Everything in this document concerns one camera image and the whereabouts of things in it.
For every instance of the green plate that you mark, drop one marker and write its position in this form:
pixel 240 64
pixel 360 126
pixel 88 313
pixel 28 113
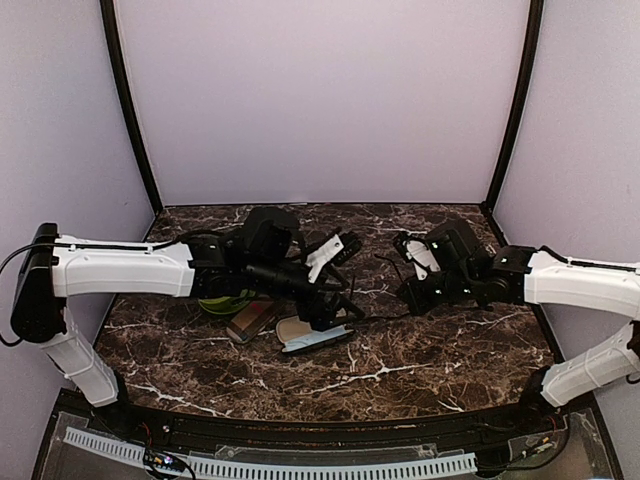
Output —
pixel 224 306

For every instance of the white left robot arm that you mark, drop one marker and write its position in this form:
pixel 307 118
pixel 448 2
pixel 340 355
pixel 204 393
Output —
pixel 57 267

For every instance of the black corner frame post right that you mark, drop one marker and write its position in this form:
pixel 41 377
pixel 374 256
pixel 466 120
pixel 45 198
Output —
pixel 518 103

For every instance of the white slotted cable duct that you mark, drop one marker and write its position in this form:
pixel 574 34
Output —
pixel 255 463

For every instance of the black corner frame post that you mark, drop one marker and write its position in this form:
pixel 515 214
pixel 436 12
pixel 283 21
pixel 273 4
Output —
pixel 118 67
pixel 518 103

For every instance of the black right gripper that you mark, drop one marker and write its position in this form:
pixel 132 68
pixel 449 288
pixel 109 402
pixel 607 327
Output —
pixel 416 300

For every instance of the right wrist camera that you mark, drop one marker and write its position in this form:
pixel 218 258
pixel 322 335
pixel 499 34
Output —
pixel 417 252

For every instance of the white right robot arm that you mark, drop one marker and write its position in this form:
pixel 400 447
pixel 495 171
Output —
pixel 594 285

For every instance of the black corner frame post left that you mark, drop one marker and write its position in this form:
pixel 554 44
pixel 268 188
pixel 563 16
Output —
pixel 118 67

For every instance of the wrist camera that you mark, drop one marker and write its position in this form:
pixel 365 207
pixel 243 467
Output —
pixel 417 252
pixel 336 250

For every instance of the black quilted glasses case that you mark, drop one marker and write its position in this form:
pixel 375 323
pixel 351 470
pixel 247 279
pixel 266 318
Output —
pixel 297 337

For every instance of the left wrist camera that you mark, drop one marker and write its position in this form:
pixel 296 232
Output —
pixel 336 250

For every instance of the plaid brown glasses case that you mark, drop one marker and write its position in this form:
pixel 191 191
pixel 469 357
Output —
pixel 253 319

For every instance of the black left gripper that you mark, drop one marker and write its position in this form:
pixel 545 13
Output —
pixel 309 311

